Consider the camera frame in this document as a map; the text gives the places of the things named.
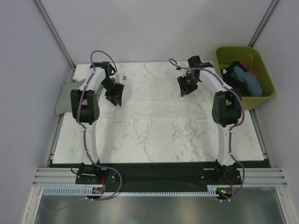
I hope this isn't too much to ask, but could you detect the aluminium front frame rail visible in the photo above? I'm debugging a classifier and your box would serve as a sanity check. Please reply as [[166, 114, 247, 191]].
[[33, 168, 287, 187]]

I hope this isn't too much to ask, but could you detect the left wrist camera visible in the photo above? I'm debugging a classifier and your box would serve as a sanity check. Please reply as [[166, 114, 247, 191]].
[[115, 75, 127, 84]]

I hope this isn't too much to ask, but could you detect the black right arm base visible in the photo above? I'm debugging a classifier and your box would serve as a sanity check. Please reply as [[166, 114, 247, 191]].
[[199, 161, 242, 185]]

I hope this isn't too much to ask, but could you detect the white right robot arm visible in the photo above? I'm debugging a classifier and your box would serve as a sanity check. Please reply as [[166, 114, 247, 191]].
[[177, 56, 245, 166]]

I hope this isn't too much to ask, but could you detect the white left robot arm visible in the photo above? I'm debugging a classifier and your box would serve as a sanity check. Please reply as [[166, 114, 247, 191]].
[[70, 62, 124, 165]]

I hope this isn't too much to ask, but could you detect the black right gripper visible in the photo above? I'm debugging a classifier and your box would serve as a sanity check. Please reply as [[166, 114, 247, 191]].
[[177, 73, 199, 97]]

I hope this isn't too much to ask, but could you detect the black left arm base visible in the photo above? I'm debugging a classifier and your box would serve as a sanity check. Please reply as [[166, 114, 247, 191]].
[[71, 163, 120, 185]]

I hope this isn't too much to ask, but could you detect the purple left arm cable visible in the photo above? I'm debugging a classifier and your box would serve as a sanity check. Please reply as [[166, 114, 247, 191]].
[[43, 49, 123, 213]]

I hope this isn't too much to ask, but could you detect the white slotted cable duct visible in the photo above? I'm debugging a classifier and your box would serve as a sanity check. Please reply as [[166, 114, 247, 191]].
[[43, 186, 219, 197]]

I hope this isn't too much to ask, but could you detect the dark clothes pile in bin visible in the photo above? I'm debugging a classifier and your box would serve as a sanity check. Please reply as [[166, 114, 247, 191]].
[[221, 61, 263, 97]]

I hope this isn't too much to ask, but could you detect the white t-shirt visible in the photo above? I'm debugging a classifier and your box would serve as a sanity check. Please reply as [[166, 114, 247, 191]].
[[99, 77, 206, 120]]

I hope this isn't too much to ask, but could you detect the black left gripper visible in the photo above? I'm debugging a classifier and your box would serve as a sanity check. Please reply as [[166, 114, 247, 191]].
[[100, 77, 124, 107]]

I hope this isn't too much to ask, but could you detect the olive green plastic bin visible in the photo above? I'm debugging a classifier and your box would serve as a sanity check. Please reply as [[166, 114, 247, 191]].
[[213, 46, 276, 110]]

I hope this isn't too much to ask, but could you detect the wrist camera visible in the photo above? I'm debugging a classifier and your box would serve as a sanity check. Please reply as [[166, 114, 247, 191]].
[[115, 75, 127, 84], [176, 68, 190, 77]]

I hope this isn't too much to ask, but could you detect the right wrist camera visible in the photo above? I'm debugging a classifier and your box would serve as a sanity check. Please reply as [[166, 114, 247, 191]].
[[176, 68, 190, 77]]

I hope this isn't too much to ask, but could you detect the grey folded t-shirt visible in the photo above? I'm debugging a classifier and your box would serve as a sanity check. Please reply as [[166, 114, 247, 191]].
[[55, 79, 85, 115]]

